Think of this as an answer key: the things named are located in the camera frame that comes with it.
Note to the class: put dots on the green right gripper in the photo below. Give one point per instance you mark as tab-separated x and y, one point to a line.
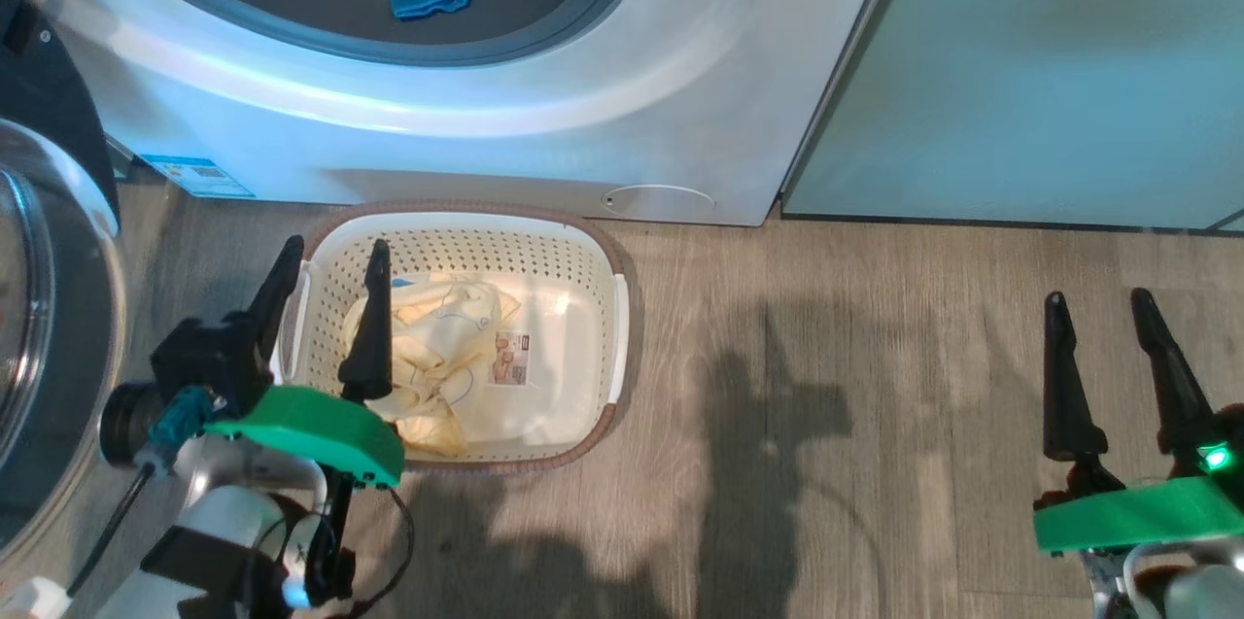
1137	514

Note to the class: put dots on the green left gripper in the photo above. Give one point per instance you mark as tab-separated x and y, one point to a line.
321	425

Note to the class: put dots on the pale yellow garment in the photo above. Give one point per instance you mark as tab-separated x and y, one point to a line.
437	337

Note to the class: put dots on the round dark washing machine door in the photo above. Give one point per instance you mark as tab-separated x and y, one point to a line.
58	327

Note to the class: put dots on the white front-load washing machine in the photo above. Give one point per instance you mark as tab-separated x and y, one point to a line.
486	153

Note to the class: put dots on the printed basket label sticker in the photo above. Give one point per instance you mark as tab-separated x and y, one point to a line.
511	359

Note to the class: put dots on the blue white energy label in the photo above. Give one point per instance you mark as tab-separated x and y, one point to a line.
199	177

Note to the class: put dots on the cream perforated laundry basket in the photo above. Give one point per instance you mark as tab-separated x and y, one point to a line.
564	327

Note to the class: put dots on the pale green cabinet panel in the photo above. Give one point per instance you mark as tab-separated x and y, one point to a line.
1020	65

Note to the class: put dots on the round white filter cover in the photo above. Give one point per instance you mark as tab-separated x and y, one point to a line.
661	203

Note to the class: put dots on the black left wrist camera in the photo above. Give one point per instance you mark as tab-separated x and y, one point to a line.
204	357

